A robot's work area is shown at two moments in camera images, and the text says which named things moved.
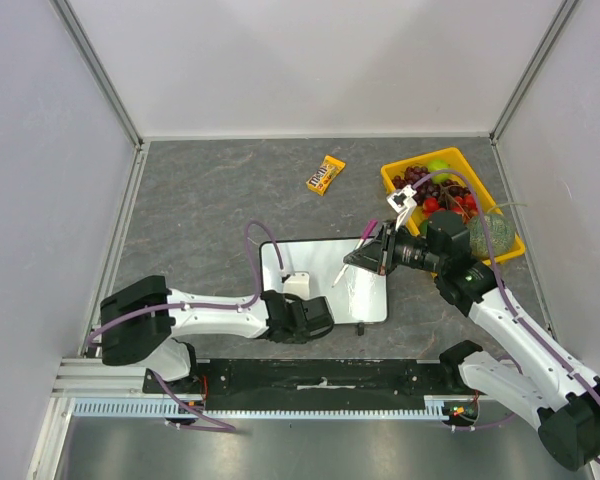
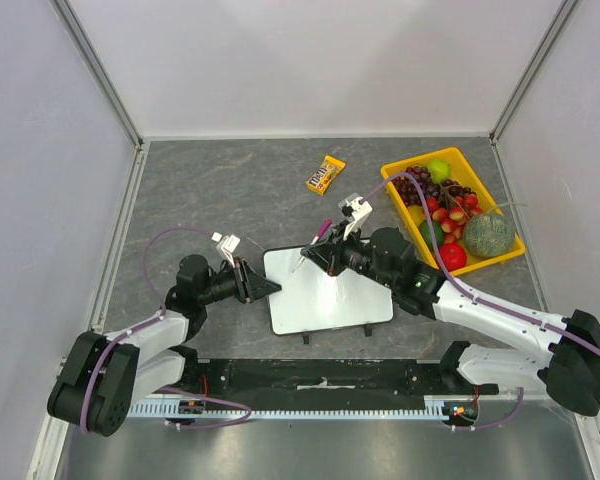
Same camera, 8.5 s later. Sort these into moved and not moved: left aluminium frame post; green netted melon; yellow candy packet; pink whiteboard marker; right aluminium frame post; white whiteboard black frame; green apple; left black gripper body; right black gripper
Moved: right black gripper; pink whiteboard marker; left black gripper body
Not moved: green apple; white whiteboard black frame; right aluminium frame post; yellow candy packet; left aluminium frame post; green netted melon
